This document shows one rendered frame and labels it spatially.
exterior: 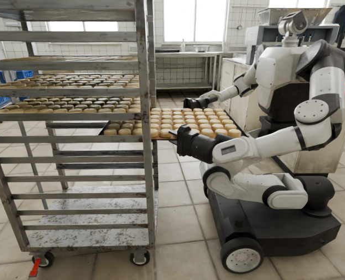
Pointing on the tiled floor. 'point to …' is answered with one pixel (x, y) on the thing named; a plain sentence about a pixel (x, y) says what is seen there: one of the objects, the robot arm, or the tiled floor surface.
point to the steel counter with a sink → (205, 65)
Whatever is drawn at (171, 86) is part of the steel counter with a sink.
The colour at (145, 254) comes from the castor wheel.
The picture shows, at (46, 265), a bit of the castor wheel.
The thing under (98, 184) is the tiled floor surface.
